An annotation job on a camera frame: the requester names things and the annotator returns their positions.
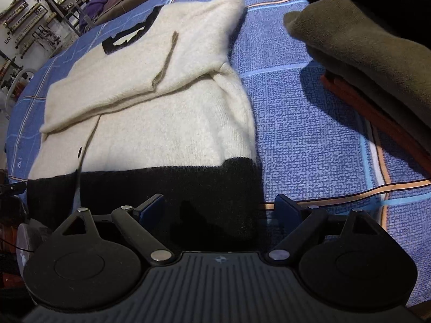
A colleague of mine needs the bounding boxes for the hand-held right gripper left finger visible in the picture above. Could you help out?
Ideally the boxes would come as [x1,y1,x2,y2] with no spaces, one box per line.
[50,193,176,265]

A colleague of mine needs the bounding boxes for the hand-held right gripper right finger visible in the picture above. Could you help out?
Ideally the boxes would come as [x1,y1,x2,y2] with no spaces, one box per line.
[264,193,393,262]

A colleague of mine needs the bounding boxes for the cream sweater with black trim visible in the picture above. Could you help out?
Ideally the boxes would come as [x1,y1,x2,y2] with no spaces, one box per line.
[27,0,267,243]

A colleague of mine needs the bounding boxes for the blue patterned blanket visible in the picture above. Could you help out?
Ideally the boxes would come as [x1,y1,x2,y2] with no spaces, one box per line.
[7,0,431,307]

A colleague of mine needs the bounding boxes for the red folded cloth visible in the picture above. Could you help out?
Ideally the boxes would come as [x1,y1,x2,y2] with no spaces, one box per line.
[320,73,431,176]

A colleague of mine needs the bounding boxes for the olive green folded cloth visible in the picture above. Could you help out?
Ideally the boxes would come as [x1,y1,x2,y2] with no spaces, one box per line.
[283,0,431,149]

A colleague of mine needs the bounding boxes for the white bent tube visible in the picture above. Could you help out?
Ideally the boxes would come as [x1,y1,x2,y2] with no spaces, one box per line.
[5,69,35,121]

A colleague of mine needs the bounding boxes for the purple cloth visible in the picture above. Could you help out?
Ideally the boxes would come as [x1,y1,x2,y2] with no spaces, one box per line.
[79,0,129,31]

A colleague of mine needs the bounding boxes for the wall rack of brass bars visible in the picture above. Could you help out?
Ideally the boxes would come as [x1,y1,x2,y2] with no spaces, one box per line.
[0,0,89,58]

